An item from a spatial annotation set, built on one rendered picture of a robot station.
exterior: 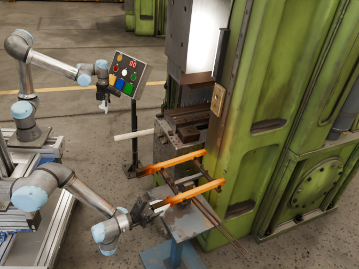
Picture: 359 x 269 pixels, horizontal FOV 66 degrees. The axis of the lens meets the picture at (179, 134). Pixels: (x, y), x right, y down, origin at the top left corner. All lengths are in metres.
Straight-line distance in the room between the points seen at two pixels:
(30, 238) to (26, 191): 1.09
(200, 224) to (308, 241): 1.30
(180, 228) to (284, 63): 1.03
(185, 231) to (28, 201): 0.80
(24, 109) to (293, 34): 1.57
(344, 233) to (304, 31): 1.93
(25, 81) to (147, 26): 4.79
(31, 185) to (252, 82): 1.05
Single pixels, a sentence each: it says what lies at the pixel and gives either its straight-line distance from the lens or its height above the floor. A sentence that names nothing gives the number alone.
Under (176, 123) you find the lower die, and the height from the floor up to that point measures 0.99.
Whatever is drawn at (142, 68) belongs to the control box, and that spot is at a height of 1.16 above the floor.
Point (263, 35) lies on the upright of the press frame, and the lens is 1.30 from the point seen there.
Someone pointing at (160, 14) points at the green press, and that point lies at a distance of 6.45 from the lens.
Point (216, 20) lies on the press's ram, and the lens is 1.56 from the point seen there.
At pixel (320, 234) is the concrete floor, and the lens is 2.83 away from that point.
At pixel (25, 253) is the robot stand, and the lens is 2.24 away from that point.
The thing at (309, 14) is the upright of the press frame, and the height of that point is 1.74.
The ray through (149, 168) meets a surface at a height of 0.98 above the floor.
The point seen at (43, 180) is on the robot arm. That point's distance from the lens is 1.26.
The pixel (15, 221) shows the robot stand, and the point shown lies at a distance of 1.82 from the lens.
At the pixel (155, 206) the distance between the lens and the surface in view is 1.34.
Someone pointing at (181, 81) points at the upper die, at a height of 1.30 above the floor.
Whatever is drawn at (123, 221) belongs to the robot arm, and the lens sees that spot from 1.29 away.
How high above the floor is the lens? 2.02
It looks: 37 degrees down
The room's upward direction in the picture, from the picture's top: 6 degrees clockwise
